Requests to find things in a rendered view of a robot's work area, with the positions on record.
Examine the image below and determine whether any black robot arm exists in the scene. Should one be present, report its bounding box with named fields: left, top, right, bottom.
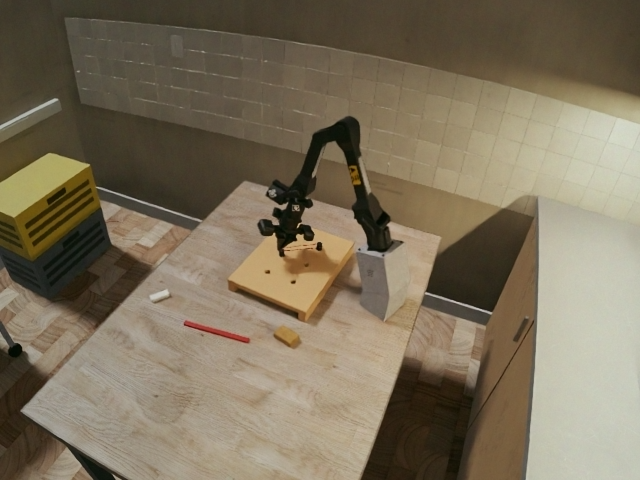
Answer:
left=266, top=116, right=394, bottom=252

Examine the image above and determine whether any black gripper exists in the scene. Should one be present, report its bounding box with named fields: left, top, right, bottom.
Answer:
left=257, top=209, right=315, bottom=251

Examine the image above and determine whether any red thin bar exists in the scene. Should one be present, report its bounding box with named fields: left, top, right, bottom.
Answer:
left=184, top=321, right=249, bottom=343

